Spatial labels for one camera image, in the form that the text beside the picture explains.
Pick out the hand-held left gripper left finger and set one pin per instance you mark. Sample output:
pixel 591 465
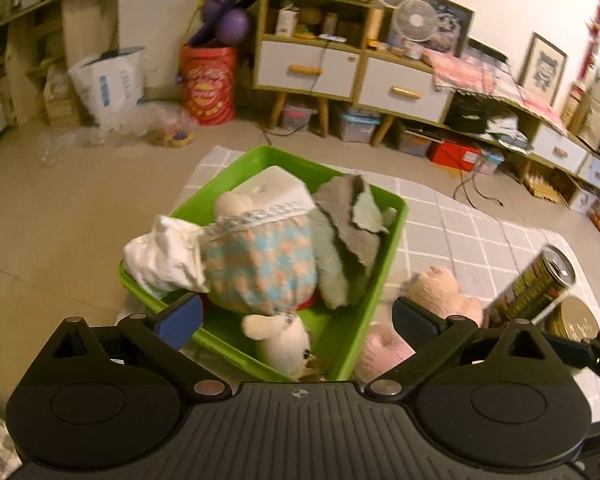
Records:
pixel 180 317

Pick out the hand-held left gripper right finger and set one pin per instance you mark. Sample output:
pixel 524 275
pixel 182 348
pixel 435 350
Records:
pixel 415 320

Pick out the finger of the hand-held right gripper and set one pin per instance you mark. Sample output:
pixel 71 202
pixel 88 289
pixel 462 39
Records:
pixel 570 350

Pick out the peach plush toy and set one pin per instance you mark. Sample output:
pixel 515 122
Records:
pixel 440 292

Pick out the pink plush toy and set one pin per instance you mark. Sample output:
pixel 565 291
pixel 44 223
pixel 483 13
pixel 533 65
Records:
pixel 380 352

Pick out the white cloth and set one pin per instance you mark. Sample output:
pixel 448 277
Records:
pixel 165 260

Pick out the green plastic bin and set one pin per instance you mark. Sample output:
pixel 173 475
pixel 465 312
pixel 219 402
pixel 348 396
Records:
pixel 350 340

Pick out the rabbit plush doll checked dress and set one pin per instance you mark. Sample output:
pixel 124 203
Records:
pixel 255 265

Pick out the red white santa plush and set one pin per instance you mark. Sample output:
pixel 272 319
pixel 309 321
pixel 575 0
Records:
pixel 307 304

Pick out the grey green plush toy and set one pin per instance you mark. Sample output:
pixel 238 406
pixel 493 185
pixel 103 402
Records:
pixel 340 240

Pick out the white foam block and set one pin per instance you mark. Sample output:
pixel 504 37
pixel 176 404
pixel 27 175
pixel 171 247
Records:
pixel 280 185

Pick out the gold lid jar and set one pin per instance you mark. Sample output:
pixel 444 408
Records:
pixel 575 320

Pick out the dark tin can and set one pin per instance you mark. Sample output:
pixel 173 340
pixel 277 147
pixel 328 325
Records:
pixel 530 285

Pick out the grey checked mat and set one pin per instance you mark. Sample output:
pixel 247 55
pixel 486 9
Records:
pixel 455 230

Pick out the white cardboard box with logo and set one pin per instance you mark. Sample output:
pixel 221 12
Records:
pixel 581 198

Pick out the egg carton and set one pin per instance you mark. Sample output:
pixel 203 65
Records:
pixel 542 187

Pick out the orange cardboard box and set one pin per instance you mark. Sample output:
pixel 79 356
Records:
pixel 452 154

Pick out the small blue storage box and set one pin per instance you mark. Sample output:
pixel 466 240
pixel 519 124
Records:
pixel 491 162

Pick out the dark lid storage box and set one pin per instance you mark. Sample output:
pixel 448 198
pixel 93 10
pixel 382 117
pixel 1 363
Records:
pixel 417 142

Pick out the blue lid storage box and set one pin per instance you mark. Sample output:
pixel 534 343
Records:
pixel 359 127

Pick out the long wooden tv stand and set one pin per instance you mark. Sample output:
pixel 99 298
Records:
pixel 555 147

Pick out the clear plastic wrap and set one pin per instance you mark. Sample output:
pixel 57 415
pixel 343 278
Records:
pixel 130 120

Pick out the black bag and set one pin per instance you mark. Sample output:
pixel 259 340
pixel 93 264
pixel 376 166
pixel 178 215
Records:
pixel 470 115

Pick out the low wooden drawer cabinet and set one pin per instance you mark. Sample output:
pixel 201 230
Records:
pixel 405 92

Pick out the clear storage box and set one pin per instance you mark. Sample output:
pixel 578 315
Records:
pixel 297 119

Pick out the red snack bucket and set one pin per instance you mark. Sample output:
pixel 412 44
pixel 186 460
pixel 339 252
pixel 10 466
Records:
pixel 207 85

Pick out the brown cardboard box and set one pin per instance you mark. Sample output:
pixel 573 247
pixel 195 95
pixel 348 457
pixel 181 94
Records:
pixel 597 115

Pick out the white plastic bag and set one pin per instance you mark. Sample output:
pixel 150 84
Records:
pixel 110 87

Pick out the pink table runner cloth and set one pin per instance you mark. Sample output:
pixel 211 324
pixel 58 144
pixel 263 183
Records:
pixel 470 72

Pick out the tall wooden shelf cabinet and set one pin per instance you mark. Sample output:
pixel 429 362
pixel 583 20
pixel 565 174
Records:
pixel 305 67

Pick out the framed cartoon portrait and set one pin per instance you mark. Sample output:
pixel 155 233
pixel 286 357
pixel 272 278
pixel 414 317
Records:
pixel 542 67

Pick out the yellow tube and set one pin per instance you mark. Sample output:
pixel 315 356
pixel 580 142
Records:
pixel 375 27

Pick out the purple toy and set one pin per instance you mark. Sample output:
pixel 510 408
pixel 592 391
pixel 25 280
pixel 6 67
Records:
pixel 232 25

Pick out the framed raccoon picture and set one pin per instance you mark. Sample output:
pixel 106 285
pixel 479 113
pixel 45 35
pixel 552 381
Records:
pixel 452 22

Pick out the small white desk fan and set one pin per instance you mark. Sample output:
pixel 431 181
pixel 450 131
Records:
pixel 415 20

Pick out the wooden bookshelf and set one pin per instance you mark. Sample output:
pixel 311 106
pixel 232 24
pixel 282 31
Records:
pixel 70 25

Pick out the small white box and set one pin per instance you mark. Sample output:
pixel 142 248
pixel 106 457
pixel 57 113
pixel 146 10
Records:
pixel 286 20

